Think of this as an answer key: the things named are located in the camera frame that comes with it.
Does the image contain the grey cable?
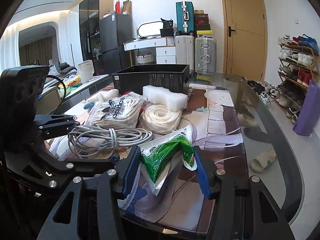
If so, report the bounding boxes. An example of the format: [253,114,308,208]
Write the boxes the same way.
[67,125,154,159]

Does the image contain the bagged adidas socks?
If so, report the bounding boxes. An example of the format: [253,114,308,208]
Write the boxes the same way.
[86,92,148,129]

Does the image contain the green white plastic packet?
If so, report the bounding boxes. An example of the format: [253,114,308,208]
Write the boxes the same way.
[139,125,197,195]

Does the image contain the white rope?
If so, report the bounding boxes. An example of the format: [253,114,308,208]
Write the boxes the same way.
[139,103,183,135]

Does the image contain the white foam wrap piece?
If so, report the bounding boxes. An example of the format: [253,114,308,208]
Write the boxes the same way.
[143,85,188,111]

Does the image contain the beige slipper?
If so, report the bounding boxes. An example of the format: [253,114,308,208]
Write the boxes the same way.
[249,149,277,173]

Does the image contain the anime print table mat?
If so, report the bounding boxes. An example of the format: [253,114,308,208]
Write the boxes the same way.
[48,83,250,235]

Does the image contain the white electric kettle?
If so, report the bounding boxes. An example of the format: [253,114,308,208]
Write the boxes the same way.
[78,60,94,83]

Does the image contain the black cardboard box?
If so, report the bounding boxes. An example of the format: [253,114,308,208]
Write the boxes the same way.
[112,64,191,94]

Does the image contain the purple bag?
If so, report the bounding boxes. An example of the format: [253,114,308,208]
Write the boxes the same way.
[293,80,319,137]

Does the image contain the black refrigerator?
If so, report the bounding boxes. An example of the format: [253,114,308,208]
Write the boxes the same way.
[99,13,134,75]

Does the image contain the woven laundry basket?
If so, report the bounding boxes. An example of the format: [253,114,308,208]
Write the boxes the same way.
[136,53,155,65]

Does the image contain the tall dark glass cabinet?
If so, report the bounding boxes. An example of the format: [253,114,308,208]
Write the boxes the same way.
[79,0,113,75]

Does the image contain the white drawer desk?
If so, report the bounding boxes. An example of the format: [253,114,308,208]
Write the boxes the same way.
[123,37,176,66]

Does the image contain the oval mirror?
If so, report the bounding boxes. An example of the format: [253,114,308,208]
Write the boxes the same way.
[137,21,163,38]

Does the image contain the wooden shoe rack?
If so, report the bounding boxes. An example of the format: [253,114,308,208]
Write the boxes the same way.
[276,34,319,124]

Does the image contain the white suitcase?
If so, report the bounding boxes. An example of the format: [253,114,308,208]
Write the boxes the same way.
[175,35,194,70]

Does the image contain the wooden door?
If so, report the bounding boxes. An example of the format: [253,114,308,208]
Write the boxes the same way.
[222,0,267,81]

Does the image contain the silver suitcase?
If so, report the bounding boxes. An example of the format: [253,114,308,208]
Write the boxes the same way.
[195,37,216,74]

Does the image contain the teal suitcase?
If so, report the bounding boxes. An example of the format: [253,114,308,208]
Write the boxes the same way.
[176,1,195,36]

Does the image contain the stacked shoe boxes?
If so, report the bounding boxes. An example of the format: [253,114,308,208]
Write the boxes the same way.
[194,10,213,37]

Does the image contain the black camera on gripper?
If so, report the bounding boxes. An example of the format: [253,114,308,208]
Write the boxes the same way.
[1,66,49,143]

